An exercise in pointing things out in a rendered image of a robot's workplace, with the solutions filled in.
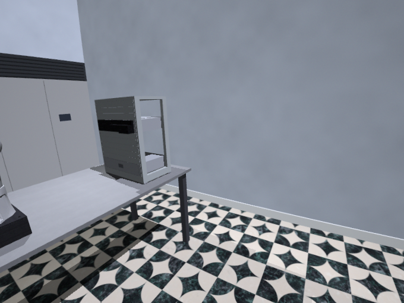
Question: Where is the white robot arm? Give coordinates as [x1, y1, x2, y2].
[0, 176, 16, 224]

